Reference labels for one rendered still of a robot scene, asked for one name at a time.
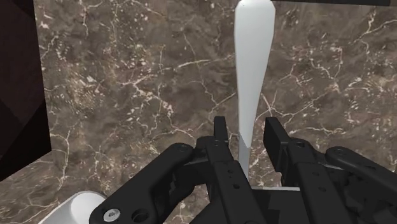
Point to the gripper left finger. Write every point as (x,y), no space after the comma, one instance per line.
(223,173)

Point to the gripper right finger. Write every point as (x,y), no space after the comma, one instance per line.
(310,173)

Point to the dark box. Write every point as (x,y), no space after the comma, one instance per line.
(18,93)

